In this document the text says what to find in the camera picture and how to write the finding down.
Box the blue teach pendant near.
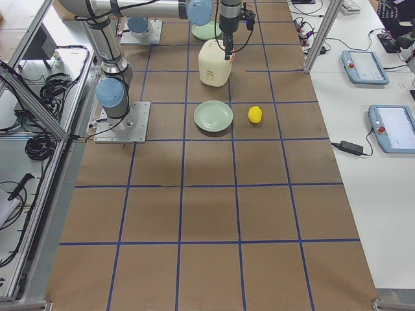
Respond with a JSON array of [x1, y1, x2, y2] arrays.
[[368, 105, 414, 154]]

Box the aluminium frame post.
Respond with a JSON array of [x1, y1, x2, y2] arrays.
[[303, 0, 342, 74]]

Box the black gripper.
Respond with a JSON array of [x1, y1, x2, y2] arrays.
[[223, 32, 233, 60]]

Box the green plate by cooker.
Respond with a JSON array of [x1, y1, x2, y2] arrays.
[[193, 100, 233, 132]]

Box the green plate near arm base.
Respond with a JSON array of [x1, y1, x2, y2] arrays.
[[191, 21, 222, 41]]

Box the black power adapter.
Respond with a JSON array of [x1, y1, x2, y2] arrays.
[[338, 141, 364, 156]]

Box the brown paper table mat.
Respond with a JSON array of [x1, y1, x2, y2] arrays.
[[45, 1, 376, 310]]

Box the black coiled cables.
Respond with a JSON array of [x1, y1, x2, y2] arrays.
[[39, 73, 73, 113]]

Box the aluminium frame rail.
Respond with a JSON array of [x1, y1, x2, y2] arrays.
[[1, 61, 68, 141]]

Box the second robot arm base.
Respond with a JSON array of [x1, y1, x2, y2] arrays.
[[126, 17, 153, 39]]

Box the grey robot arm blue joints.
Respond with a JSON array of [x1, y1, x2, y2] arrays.
[[61, 1, 244, 128]]

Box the blue teach pendant far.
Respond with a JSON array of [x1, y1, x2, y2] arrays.
[[341, 50, 390, 85]]

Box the blue teach pendant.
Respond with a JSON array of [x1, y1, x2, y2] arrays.
[[368, 105, 414, 154], [341, 50, 390, 85]]

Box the yellow lemon toy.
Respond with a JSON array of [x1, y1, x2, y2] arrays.
[[248, 106, 263, 124]]

